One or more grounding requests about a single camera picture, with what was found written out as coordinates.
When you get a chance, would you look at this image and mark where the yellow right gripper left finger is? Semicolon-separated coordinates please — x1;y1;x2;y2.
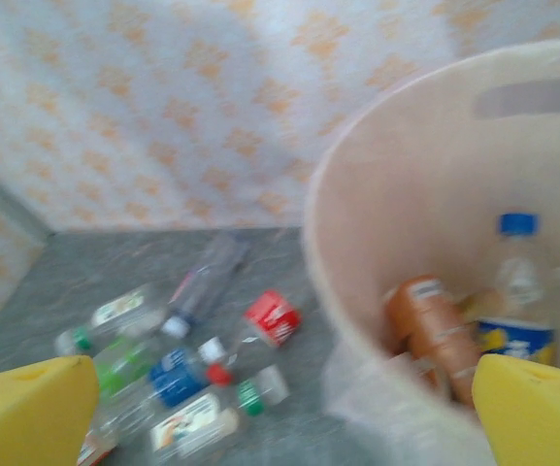
0;354;100;466

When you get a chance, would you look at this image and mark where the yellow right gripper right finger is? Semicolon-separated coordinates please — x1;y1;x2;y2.
472;352;560;466

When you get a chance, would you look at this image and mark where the blue yellow label bottle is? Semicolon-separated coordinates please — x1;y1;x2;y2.
476;212;557;365

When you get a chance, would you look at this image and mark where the white label bottle green cap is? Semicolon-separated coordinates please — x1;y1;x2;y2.
54;285;169;358

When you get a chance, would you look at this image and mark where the copper label bottle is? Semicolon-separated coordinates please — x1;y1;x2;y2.
385;275;484;409

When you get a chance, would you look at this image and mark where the clear bottle with purple label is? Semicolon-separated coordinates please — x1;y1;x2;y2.
160;232;251;339

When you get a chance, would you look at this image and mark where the pale pink plastic bin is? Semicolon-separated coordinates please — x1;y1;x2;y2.
303;36;560;466

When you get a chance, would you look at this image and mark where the orange label bottle white cap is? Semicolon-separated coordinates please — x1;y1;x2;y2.
76;429;115;466

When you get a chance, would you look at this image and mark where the green label clear bottle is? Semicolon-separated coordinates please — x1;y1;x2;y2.
92;339;164;404

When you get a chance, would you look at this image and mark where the blue label bottle white cap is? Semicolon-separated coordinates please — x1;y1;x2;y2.
95;337;226;438

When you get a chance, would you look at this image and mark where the red label cola bottle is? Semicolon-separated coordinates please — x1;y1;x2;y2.
205;289;305;388

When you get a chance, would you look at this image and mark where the aluminium frame post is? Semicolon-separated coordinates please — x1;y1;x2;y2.
0;157;52;242

